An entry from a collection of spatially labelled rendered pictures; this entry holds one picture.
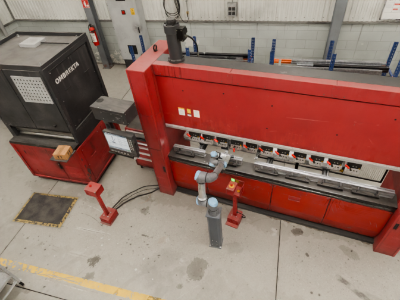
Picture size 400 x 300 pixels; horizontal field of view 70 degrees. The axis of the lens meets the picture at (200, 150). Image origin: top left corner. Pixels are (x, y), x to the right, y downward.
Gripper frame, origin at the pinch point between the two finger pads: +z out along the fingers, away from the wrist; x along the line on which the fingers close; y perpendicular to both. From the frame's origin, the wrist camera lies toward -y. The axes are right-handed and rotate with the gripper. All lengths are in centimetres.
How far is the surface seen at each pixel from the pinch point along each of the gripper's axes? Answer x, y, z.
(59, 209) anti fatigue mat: 246, -156, 12
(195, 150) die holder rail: 41.9, 1.3, 12.5
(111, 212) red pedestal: 151, -129, 17
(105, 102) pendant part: 133, 24, -92
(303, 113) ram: -91, 69, -58
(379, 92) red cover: -151, 95, -86
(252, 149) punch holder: -40.2, 22.2, -7.0
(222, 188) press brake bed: -3, -41, 49
